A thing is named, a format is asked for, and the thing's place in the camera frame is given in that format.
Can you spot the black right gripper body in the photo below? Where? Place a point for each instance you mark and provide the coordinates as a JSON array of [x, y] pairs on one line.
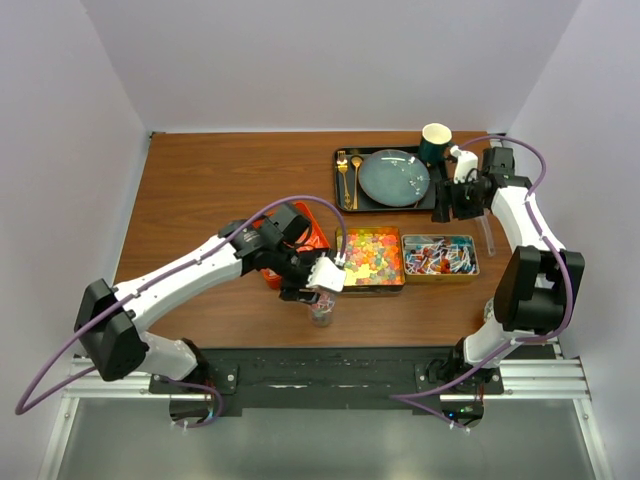
[[463, 196]]

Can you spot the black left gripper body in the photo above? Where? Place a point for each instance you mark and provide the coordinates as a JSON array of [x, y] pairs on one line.
[[294, 268]]

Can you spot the clear plastic scoop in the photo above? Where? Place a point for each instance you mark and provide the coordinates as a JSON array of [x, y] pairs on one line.
[[485, 229]]

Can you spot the orange box of lollipops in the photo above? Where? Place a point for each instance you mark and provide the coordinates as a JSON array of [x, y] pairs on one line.
[[315, 240]]

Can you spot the clear glass jar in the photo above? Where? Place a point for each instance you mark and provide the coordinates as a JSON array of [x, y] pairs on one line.
[[321, 312]]

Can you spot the gold tin of lollipops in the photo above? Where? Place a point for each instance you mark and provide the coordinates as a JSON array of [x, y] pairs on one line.
[[439, 258]]

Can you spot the black tin of star candies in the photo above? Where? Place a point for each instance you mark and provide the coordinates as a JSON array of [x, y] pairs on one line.
[[373, 262]]

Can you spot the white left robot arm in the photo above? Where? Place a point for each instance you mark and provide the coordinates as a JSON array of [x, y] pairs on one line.
[[114, 321]]

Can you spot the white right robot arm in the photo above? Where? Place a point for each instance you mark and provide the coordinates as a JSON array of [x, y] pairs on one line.
[[473, 348]]

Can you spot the dark green mug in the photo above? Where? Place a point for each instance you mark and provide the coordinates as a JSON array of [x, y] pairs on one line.
[[436, 138]]

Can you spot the teal ceramic plate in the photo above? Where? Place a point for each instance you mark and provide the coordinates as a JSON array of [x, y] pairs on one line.
[[394, 178]]

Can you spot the black serving tray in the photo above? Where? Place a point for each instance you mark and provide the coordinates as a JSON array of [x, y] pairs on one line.
[[366, 204]]

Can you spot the patterned small bowl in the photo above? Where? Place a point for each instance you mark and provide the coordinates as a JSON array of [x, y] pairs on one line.
[[488, 313]]

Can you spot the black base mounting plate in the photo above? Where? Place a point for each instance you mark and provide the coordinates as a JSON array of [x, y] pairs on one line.
[[349, 378]]

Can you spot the gold fork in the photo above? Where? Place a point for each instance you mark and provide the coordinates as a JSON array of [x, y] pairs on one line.
[[342, 167]]

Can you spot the gold spoon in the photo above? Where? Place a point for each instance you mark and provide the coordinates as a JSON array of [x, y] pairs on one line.
[[356, 162]]

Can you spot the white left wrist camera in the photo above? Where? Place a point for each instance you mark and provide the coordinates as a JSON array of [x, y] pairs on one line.
[[326, 275]]

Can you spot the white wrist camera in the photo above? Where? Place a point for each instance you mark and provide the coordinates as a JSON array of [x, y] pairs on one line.
[[466, 162], [326, 275]]

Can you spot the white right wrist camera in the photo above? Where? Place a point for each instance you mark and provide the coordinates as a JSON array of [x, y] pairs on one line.
[[466, 162]]

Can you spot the aluminium frame rail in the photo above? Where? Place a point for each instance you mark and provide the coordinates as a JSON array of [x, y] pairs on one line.
[[536, 297]]

